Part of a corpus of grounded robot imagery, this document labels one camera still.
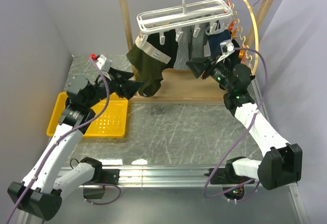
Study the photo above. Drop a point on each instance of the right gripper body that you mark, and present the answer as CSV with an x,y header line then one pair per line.
x,y
215,70

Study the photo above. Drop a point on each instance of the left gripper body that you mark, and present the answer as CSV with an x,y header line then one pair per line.
x,y
114,85

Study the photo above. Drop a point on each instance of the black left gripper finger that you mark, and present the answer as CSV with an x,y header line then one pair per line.
x,y
129,88
122,74

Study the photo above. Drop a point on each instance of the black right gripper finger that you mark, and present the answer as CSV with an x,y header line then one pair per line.
x,y
200,62
199,71

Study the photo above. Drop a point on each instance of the olive green underwear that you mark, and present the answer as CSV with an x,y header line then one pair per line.
x,y
149,63

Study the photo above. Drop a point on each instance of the white clip hanger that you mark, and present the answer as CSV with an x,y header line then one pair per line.
x,y
179,17

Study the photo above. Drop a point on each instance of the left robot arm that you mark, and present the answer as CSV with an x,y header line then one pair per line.
x,y
41,192

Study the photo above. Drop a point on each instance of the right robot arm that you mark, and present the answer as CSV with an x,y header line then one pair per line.
x,y
282,162

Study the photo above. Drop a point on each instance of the navy blue hanging underwear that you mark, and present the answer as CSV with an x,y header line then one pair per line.
x,y
215,40

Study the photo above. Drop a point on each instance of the yellow curved clip hanger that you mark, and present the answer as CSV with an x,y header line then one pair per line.
x,y
237,31

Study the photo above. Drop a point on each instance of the black hanging shorts right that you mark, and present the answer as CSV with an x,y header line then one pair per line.
x,y
244,58

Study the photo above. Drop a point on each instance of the black hanging shorts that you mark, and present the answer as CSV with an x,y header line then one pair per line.
x,y
169,48
244,58

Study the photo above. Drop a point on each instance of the striped hanging garment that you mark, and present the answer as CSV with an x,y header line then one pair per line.
x,y
190,47

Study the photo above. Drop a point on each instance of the wooden drying rack stand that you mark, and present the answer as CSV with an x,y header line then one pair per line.
x,y
180,87

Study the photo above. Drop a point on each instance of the black hanging shorts left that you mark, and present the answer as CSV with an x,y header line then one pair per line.
x,y
169,48

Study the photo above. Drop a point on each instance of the yellow plastic tray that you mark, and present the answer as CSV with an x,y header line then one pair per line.
x,y
111,124

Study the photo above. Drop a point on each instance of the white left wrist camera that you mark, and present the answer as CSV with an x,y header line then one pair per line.
x,y
101,62

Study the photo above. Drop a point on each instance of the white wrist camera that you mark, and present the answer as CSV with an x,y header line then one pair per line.
x,y
101,62
227,48

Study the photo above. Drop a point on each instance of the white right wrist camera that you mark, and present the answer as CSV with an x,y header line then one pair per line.
x,y
227,48

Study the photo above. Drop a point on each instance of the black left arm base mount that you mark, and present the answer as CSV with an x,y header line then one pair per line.
x,y
95,189

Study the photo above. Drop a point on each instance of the aluminium table edge rail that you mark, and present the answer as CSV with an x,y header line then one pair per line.
x,y
176,194

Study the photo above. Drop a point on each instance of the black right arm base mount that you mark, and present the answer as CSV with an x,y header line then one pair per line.
x,y
224,180

